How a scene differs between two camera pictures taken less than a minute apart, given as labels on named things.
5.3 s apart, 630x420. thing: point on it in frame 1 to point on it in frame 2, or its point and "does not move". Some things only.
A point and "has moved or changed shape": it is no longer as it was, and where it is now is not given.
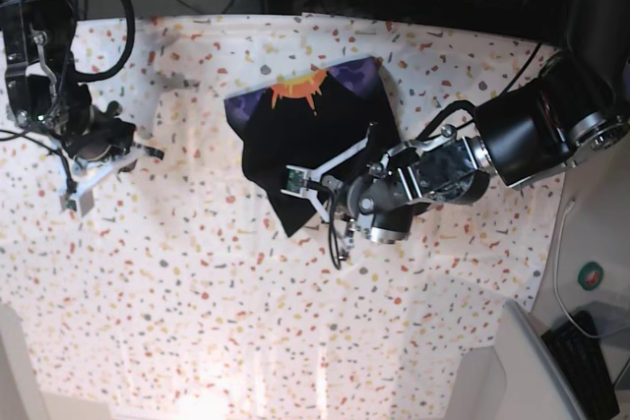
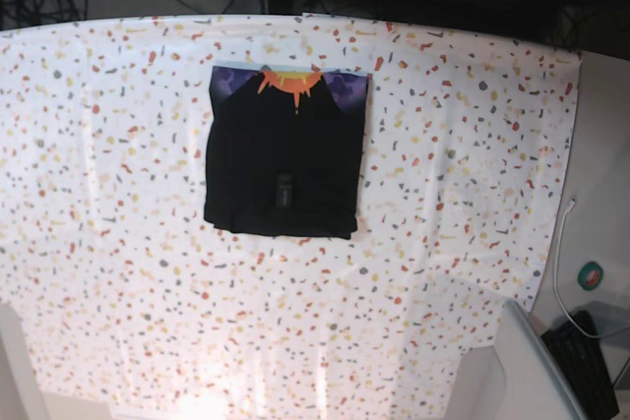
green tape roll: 590,275 does not move
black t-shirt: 305,120 has moved or changed shape
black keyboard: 580,367 does not move
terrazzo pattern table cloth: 177,296 does not move
